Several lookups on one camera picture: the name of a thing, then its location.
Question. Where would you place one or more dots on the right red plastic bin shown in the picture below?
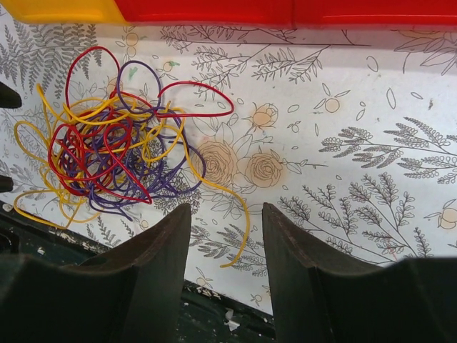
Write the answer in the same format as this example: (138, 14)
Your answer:
(374, 12)

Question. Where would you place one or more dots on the yellow plastic bin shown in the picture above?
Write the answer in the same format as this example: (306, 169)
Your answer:
(64, 11)

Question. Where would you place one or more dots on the middle red plastic bin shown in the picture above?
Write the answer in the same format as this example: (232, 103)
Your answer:
(249, 12)

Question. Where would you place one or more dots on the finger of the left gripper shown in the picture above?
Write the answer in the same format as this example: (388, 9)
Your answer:
(9, 98)
(6, 184)

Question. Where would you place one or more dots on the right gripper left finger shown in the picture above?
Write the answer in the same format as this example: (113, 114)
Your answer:
(130, 293)

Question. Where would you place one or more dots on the red plastic bin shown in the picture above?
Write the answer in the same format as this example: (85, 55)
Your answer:
(249, 12)
(374, 12)

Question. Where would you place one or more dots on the floral table mat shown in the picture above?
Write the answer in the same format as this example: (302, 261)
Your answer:
(351, 134)

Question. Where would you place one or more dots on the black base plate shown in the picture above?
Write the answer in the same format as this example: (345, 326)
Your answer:
(204, 315)

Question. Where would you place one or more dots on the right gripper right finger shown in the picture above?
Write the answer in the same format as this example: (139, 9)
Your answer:
(320, 294)

